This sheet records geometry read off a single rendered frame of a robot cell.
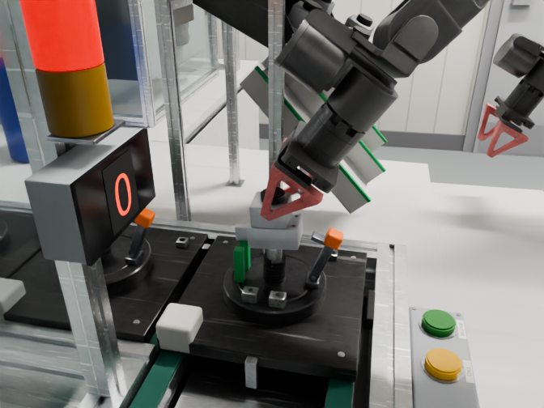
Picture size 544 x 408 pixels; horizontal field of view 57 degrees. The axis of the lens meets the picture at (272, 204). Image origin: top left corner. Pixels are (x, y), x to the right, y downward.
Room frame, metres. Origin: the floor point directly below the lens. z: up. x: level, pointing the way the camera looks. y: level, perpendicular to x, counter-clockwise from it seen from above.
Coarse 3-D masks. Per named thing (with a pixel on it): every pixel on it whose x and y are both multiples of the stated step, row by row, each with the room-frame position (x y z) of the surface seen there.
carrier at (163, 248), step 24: (120, 240) 0.63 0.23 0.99; (144, 240) 0.63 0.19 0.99; (168, 240) 0.66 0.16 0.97; (192, 240) 0.66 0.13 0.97; (120, 264) 0.57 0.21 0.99; (144, 264) 0.57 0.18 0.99; (168, 264) 0.60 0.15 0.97; (192, 264) 0.61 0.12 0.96; (120, 288) 0.54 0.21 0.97; (144, 288) 0.54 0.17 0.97; (168, 288) 0.54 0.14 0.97; (120, 312) 0.49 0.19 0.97; (144, 312) 0.49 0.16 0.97; (120, 336) 0.46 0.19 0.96; (144, 336) 0.45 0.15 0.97
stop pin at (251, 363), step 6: (246, 360) 0.42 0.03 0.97; (252, 360) 0.42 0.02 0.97; (246, 366) 0.41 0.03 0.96; (252, 366) 0.41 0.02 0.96; (246, 372) 0.41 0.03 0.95; (252, 372) 0.41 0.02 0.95; (258, 372) 0.42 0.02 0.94; (246, 378) 0.41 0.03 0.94; (252, 378) 0.41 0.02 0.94; (258, 378) 0.42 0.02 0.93; (246, 384) 0.41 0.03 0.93; (252, 384) 0.41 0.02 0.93
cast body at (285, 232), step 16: (288, 192) 0.56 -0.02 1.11; (256, 208) 0.52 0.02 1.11; (272, 208) 0.52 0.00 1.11; (240, 224) 0.55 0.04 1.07; (256, 224) 0.52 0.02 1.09; (272, 224) 0.52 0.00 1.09; (288, 224) 0.53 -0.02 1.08; (256, 240) 0.52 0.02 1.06; (272, 240) 0.52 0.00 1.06; (288, 240) 0.51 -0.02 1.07
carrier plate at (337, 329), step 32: (224, 256) 0.62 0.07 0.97; (352, 256) 0.62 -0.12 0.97; (192, 288) 0.54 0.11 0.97; (352, 288) 0.54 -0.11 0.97; (224, 320) 0.48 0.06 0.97; (320, 320) 0.48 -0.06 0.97; (352, 320) 0.48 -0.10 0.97; (192, 352) 0.44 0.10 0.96; (224, 352) 0.43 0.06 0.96; (256, 352) 0.42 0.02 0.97; (288, 352) 0.42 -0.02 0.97; (320, 352) 0.42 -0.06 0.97; (352, 352) 0.42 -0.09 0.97
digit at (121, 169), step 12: (120, 156) 0.38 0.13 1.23; (108, 168) 0.36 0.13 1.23; (120, 168) 0.38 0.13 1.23; (132, 168) 0.40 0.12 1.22; (108, 180) 0.36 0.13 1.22; (120, 180) 0.37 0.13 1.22; (132, 180) 0.39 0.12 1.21; (108, 192) 0.35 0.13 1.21; (120, 192) 0.37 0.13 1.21; (132, 192) 0.39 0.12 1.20; (108, 204) 0.35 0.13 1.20; (120, 204) 0.37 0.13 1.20; (132, 204) 0.39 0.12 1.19; (120, 216) 0.36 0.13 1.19; (132, 216) 0.38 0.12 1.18; (120, 228) 0.36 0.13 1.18
